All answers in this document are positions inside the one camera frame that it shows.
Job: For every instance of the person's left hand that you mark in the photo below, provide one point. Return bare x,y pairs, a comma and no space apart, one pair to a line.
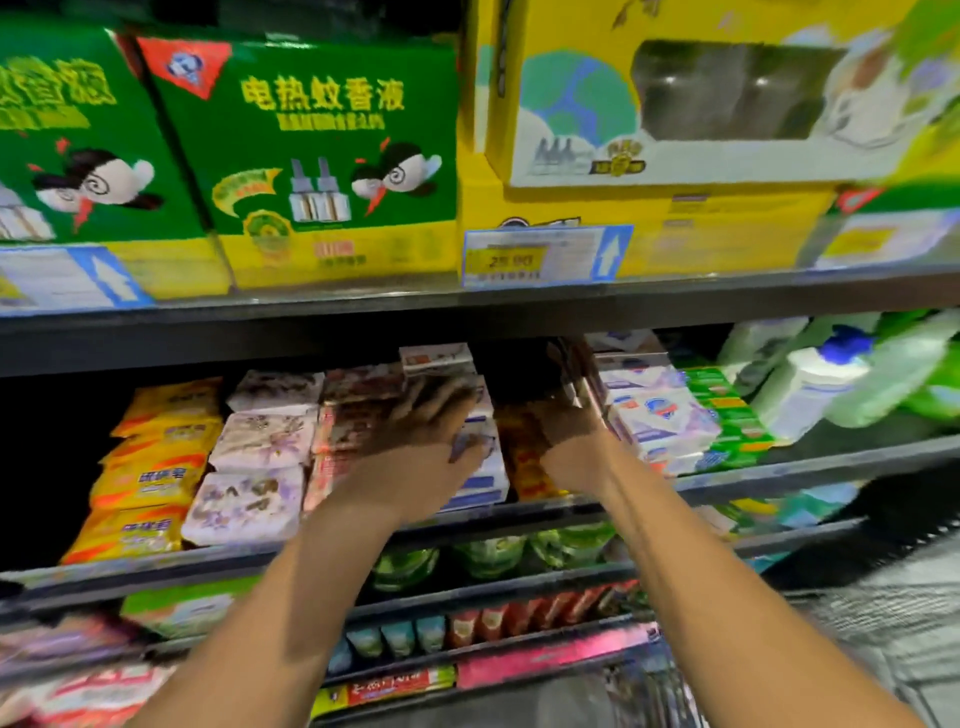
420,450

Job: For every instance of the person's right hand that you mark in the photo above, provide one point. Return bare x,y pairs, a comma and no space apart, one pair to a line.
578,450

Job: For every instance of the stack of yellow soap boxes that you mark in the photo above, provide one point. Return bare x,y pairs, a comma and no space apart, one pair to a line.
528,473

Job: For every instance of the stack of pink soap boxes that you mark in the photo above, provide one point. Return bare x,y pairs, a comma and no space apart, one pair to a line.
345,428

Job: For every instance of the stack of white purple soap boxes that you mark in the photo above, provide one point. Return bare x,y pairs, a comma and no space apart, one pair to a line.
660,420

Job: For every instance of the stack of white orange soap boxes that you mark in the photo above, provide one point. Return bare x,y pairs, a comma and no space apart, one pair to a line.
435,357

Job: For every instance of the stack of green soap boxes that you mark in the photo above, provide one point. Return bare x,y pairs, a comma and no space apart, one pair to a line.
735,428

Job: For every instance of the stack of floral soap boxes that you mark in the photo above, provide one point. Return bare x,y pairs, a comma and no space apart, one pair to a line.
248,503

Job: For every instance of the white hand sanitizer bottle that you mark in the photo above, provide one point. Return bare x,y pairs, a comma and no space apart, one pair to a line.
803,393
758,345

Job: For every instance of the bright green hand sanitizer bottle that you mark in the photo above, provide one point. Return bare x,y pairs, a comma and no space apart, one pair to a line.
938,387

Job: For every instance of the person's right forearm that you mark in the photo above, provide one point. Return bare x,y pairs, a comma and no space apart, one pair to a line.
750,600

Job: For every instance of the person's left forearm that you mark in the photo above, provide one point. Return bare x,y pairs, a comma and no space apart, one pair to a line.
278,623

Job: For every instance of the row of red tubes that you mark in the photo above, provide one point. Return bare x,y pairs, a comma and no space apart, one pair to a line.
540,612

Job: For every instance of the white blue price tag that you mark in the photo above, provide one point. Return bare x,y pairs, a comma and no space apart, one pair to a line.
68,281
548,258
885,240

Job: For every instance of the row of blue white tubes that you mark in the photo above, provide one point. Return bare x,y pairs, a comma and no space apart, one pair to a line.
387,642

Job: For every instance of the pink flat pack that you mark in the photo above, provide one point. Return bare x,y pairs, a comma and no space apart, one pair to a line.
555,657

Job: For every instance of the yellow red flat pack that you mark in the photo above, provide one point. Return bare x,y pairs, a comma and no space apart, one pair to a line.
383,690

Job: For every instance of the flat yellow box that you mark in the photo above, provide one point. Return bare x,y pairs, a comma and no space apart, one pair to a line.
720,225

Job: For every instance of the green white carton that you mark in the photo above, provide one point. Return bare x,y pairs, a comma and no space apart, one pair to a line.
188,608

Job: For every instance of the green box mosquito print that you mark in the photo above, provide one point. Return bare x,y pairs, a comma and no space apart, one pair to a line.
315,135
75,135

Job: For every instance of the large yellow box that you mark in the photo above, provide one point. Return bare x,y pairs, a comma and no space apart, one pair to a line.
570,75

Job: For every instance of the row of pink orange packets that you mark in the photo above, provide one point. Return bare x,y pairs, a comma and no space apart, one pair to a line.
68,638

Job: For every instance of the red white packet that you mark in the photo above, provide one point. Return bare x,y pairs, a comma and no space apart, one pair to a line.
98,695

